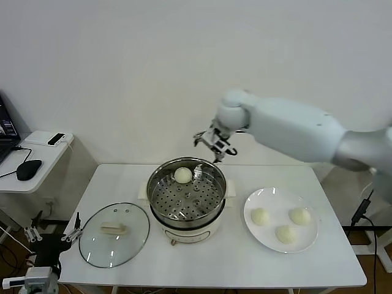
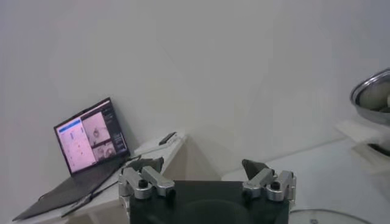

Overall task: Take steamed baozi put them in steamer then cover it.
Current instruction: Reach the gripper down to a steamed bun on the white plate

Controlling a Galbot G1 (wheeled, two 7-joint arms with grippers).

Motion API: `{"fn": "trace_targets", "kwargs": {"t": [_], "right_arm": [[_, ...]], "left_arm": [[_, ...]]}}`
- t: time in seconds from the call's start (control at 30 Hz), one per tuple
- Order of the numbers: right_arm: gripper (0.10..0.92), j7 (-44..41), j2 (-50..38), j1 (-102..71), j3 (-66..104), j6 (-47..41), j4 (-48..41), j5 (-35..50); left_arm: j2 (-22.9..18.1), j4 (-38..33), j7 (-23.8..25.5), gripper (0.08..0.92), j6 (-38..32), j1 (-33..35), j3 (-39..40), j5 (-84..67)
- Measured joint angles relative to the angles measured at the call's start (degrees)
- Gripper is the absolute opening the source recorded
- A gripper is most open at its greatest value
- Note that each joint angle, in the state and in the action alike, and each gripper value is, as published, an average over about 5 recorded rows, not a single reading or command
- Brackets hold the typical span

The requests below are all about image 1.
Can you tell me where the black and white phone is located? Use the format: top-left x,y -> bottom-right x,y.
46,132 -> 67,146

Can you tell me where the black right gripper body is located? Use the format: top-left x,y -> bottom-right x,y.
202,121 -> 238,156

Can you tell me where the open black laptop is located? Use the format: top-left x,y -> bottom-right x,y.
0,91 -> 21,165

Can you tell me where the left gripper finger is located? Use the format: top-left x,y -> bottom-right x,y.
24,210 -> 43,243
61,211 -> 85,244

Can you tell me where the round glass pot lid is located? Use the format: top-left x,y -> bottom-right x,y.
78,201 -> 151,270

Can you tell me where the small white side table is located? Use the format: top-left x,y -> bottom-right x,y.
342,225 -> 392,257

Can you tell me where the white steamed baozi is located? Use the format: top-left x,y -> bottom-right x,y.
274,225 -> 298,245
173,167 -> 193,185
250,207 -> 271,227
288,207 -> 312,226

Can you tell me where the round white plate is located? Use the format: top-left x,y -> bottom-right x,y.
243,187 -> 319,254

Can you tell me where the white side desk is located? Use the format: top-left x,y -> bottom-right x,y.
0,130 -> 99,267

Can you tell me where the thin black desk cable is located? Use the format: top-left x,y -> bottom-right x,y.
0,145 -> 33,179

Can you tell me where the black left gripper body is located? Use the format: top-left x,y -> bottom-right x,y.
30,233 -> 73,270

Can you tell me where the flat white box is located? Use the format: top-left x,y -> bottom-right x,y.
23,130 -> 74,147

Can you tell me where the black computer mouse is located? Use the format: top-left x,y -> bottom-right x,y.
15,159 -> 43,181

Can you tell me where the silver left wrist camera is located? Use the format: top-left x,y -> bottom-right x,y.
24,266 -> 53,292

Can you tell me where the perforated steel steamer basket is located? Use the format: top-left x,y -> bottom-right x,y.
146,156 -> 228,226

